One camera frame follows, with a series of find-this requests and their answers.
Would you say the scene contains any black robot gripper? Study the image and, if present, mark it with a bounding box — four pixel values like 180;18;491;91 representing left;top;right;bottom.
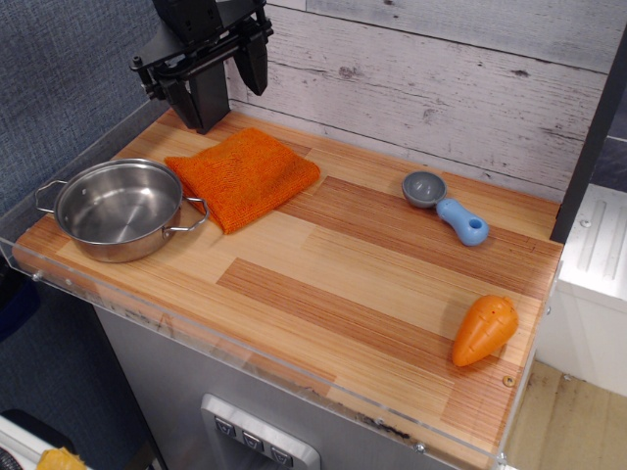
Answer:
130;1;273;128

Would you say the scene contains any blue and grey toy spoon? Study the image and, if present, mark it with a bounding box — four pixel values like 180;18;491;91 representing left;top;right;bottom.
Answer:
402;170;490;247

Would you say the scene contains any orange knitted rag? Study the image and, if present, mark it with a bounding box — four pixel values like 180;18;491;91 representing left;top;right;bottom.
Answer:
165;127;320;234

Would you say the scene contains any stainless steel pot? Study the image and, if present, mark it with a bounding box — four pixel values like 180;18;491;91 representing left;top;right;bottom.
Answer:
35;159;210;263

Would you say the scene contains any silver toy fridge cabinet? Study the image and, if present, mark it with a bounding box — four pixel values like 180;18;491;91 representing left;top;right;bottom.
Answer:
96;307;502;469

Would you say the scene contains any silver dispenser button panel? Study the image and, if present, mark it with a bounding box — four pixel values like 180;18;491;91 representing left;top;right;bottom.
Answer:
201;394;321;469

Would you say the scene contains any orange toy carrot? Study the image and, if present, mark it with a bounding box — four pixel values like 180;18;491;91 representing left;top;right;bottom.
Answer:
452;295;519;367

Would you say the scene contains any yellow object at corner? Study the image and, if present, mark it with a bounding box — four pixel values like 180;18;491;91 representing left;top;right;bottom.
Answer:
35;447;87;470

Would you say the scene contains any white ribbed side box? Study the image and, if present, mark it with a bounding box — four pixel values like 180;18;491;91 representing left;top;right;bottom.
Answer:
536;184;626;396

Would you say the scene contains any dark left shelf post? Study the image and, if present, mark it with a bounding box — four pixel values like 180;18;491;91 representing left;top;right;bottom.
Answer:
189;64;230;134

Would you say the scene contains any dark shelf post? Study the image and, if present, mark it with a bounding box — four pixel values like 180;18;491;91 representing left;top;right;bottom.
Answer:
550;28;626;244
189;64;230;134

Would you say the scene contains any clear acrylic guard rail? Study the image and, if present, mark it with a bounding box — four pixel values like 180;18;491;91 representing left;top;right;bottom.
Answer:
0;72;564;470

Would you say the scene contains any dark right shelf post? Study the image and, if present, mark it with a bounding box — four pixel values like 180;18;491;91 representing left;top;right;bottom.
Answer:
550;28;626;244

